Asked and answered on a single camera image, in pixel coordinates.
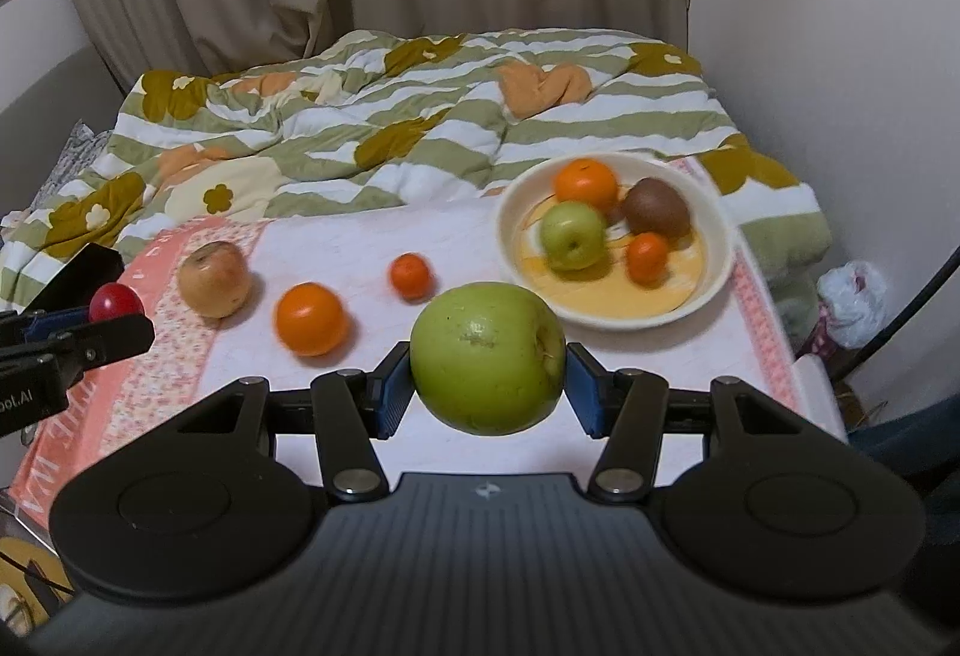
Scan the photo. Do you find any red cherry tomato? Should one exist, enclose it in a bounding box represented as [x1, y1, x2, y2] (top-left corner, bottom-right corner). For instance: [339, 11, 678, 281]
[88, 282, 145, 323]

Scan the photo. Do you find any grey sofa headboard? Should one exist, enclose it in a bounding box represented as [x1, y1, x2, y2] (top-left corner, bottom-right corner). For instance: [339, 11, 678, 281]
[2, 47, 124, 213]

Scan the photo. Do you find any small mandarin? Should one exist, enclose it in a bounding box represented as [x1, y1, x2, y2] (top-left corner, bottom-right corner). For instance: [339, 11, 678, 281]
[389, 253, 434, 302]
[625, 232, 670, 285]

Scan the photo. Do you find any large orange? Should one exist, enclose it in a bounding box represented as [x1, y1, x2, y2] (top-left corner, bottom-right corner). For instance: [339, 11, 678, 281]
[274, 282, 350, 357]

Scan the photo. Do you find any small mandarin in bowl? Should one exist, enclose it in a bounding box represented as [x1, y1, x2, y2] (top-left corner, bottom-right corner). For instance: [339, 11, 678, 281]
[625, 232, 670, 285]

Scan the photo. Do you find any black cable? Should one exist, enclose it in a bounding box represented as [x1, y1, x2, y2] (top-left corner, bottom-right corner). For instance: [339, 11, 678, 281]
[828, 245, 960, 383]

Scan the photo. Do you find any large green apple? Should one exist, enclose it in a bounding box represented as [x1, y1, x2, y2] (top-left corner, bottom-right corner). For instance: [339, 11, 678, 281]
[410, 282, 566, 437]

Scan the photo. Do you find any cream oval fruit bowl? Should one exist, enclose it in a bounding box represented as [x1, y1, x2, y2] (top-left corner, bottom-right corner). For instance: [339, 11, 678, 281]
[493, 152, 736, 331]

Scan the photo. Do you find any green apple in bowl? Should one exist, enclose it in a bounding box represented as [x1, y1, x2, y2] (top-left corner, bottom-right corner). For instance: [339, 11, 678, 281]
[539, 201, 607, 273]

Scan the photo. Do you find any brown kiwi in bowl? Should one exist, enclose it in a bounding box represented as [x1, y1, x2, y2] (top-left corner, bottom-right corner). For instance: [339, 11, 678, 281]
[620, 177, 692, 240]

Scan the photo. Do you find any orange in bowl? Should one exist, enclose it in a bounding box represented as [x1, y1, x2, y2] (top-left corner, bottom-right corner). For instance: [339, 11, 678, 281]
[553, 159, 620, 216]

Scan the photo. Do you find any white plastic bag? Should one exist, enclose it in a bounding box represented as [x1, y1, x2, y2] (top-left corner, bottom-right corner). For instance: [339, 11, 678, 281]
[815, 260, 889, 351]

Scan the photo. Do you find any green striped floral duvet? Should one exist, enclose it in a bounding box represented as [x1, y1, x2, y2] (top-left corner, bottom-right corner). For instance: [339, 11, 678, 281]
[2, 29, 832, 310]

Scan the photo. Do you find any grey patterned pillow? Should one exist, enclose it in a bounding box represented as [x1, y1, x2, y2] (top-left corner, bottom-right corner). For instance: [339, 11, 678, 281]
[29, 120, 110, 209]

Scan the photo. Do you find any yellow-red apple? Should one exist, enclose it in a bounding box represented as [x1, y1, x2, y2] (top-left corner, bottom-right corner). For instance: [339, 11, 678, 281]
[178, 240, 252, 320]

